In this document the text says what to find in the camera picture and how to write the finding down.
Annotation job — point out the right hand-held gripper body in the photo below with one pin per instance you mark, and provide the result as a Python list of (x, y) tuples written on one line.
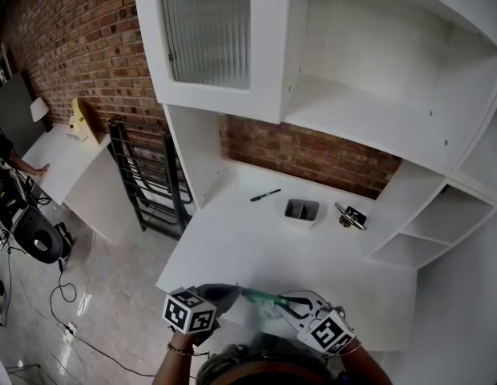
[(330, 331)]

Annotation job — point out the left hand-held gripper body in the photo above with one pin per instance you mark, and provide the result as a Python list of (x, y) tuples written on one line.
[(188, 311)]

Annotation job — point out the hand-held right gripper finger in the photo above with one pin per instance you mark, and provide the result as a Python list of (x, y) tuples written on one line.
[(294, 318), (308, 296)]

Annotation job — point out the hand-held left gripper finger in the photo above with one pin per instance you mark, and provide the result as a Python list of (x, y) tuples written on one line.
[(222, 289), (224, 305)]

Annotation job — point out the light blue plastic bag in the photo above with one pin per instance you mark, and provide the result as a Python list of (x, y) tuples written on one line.
[(264, 297)]

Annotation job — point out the person's left forearm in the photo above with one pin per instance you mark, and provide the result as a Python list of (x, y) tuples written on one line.
[(174, 365)]

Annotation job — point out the person's right forearm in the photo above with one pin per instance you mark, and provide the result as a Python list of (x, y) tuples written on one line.
[(364, 369)]

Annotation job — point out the white desk with hutch shelves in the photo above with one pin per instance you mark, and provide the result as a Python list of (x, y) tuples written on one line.
[(240, 247)]

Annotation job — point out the person's olive trousers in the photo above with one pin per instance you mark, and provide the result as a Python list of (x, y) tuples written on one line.
[(216, 367)]

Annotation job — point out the white pen holder box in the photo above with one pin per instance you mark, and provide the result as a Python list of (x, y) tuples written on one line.
[(300, 219)]

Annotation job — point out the black and brass clip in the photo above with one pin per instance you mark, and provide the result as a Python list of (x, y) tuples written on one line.
[(352, 217)]

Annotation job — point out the black marker pen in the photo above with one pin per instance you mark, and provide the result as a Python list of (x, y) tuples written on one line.
[(265, 195)]

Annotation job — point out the white power strip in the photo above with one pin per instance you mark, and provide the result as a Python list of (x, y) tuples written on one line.
[(71, 328)]

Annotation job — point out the black metal folding rack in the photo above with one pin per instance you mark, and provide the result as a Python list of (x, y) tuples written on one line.
[(152, 183)]

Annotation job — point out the black round stool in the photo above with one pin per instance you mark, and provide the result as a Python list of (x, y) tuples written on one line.
[(40, 235)]

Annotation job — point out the white side desk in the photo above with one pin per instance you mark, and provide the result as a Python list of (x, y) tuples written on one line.
[(60, 163)]

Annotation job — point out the small white box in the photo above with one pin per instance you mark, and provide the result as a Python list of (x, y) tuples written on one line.
[(75, 132)]

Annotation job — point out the black equipment rig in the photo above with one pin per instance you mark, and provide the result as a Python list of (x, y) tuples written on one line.
[(8, 199)]

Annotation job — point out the white table lamp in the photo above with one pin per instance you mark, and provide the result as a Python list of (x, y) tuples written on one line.
[(39, 108)]

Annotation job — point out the white ribbed glass cabinet door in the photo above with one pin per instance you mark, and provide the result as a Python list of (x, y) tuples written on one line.
[(268, 34)]

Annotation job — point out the dark grey board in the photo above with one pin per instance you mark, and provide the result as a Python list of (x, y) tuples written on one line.
[(12, 110)]

